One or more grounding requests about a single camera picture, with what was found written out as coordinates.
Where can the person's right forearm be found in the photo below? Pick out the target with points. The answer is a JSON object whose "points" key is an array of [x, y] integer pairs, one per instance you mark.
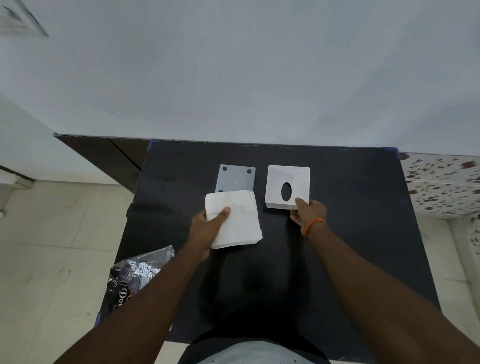
{"points": [[390, 296]]}

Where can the black printed plastic bag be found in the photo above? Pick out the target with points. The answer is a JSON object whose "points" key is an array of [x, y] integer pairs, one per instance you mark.
{"points": [[132, 277]]}

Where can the person's left forearm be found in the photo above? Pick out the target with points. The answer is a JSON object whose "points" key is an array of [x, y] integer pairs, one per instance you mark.
{"points": [[142, 307]]}

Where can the white tissue box cover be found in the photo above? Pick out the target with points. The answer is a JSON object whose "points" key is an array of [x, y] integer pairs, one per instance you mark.
{"points": [[287, 186]]}

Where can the orange thread wristband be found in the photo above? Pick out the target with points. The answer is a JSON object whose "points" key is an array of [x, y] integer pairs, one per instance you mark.
{"points": [[313, 227]]}

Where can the stack of white paper napkins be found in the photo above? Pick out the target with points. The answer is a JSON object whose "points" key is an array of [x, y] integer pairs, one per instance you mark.
{"points": [[236, 219]]}

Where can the person's right hand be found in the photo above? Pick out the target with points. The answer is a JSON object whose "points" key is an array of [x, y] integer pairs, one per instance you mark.
{"points": [[307, 215]]}

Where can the dark brown wooden cabinet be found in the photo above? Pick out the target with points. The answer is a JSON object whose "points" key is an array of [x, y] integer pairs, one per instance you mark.
{"points": [[108, 157]]}

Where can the grey base plate with holes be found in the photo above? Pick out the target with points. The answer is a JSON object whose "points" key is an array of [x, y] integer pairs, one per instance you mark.
{"points": [[235, 179]]}

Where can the person's left hand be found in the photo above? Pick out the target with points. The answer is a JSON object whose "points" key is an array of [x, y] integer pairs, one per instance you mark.
{"points": [[204, 230]]}

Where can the person's grey shirt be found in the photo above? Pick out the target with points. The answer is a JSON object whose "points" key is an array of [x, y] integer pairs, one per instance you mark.
{"points": [[255, 351]]}

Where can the person's right thumb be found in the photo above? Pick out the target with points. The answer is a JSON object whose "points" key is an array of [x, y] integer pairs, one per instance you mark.
{"points": [[300, 202]]}

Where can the person's left thumb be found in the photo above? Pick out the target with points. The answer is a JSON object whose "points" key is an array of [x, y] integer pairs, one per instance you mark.
{"points": [[222, 216]]}

